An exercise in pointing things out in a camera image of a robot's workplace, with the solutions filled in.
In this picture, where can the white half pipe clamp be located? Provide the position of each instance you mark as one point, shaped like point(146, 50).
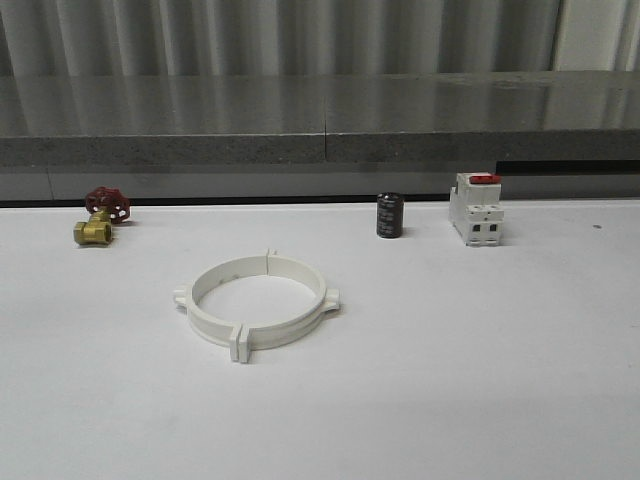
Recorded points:
point(326, 299)
point(210, 325)

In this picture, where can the black cylindrical capacitor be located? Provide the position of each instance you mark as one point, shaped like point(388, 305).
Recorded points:
point(389, 218)

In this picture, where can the brass valve red handwheel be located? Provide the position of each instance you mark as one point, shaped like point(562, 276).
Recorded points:
point(107, 206)

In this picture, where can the grey stone countertop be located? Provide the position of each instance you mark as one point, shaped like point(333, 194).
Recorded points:
point(512, 122)

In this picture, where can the grey pleated curtain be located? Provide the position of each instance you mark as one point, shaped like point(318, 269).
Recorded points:
point(127, 38)

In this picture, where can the white circuit breaker red switch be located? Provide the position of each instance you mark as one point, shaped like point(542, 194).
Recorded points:
point(475, 210)

